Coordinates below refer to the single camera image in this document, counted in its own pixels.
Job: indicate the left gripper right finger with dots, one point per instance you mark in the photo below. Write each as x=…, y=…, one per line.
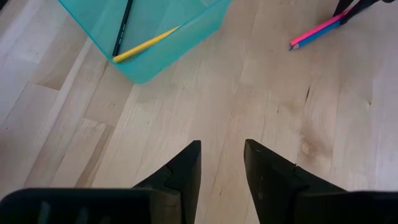
x=273, y=186

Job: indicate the blue pencil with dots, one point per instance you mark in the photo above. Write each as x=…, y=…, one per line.
x=317, y=35

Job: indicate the black pencil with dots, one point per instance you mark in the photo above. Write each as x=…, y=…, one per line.
x=122, y=29

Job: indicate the teal plastic bin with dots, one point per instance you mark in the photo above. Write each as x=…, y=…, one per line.
x=174, y=53

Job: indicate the yellow pencil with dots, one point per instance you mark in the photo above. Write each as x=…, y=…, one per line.
x=143, y=46

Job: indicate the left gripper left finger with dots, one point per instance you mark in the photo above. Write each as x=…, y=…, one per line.
x=186, y=180

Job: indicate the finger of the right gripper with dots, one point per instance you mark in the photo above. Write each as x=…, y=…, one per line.
x=360, y=7
x=343, y=5

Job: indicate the pink pencil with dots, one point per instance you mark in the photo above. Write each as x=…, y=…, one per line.
x=317, y=28

